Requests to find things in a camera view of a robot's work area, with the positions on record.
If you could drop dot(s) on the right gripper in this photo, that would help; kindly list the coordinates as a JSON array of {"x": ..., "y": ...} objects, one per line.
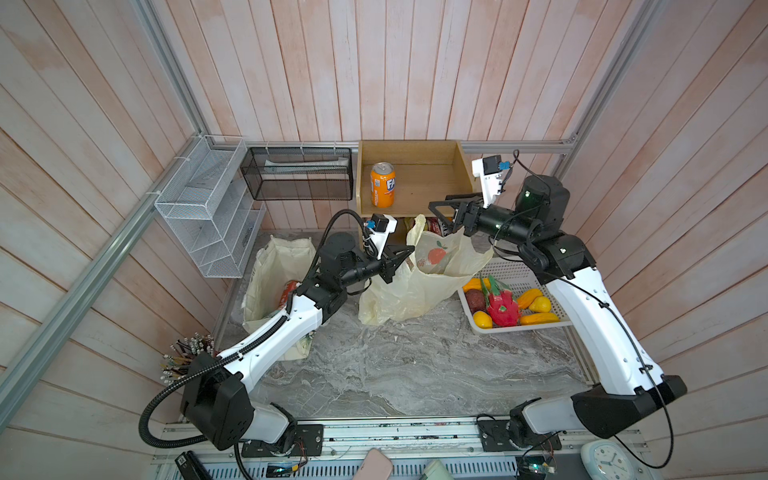
[{"x": 470, "y": 214}]

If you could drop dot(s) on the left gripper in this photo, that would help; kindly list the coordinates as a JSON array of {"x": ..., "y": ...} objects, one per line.
[{"x": 395, "y": 255}]

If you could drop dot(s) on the orange print plastic bag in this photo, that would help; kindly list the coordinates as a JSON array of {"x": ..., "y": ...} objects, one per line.
[{"x": 438, "y": 268}]

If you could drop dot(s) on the red cola can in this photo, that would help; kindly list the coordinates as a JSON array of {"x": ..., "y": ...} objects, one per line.
[{"x": 287, "y": 292}]

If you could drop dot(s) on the cream canvas tote bag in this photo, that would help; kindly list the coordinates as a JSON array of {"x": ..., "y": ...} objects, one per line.
[{"x": 278, "y": 263}]

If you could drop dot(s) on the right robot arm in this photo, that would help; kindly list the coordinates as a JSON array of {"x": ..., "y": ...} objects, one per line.
[{"x": 631, "y": 385}]

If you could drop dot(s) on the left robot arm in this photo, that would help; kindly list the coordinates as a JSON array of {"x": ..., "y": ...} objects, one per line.
[{"x": 216, "y": 389}]

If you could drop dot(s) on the wooden two-tier shelf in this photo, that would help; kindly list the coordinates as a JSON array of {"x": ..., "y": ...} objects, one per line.
[{"x": 426, "y": 170}]

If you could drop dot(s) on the orange Fanta can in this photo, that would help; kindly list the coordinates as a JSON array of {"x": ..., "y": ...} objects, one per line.
[{"x": 383, "y": 180}]

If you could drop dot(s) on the pink dragon fruit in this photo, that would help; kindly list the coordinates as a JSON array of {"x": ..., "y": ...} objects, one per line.
[{"x": 502, "y": 308}]

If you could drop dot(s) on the black mesh basket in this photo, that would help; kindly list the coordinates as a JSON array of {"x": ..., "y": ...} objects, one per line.
[{"x": 298, "y": 173}]

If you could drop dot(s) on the yellow lemon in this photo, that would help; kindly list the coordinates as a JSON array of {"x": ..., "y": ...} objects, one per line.
[{"x": 540, "y": 304}]

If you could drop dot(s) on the pink phone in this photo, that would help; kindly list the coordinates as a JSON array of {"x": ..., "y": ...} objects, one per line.
[{"x": 375, "y": 466}]

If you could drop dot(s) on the red pencil cup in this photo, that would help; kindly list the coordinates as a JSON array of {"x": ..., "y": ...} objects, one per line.
[{"x": 183, "y": 352}]

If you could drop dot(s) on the white analog clock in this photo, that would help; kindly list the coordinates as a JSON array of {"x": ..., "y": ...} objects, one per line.
[{"x": 606, "y": 460}]

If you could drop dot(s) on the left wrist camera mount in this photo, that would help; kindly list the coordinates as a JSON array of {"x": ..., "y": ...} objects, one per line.
[{"x": 376, "y": 231}]

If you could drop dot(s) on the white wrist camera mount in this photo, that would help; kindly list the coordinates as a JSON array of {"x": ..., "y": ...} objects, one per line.
[{"x": 493, "y": 173}]

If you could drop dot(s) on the white wire mesh rack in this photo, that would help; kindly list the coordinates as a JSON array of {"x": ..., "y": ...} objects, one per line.
[{"x": 208, "y": 206}]

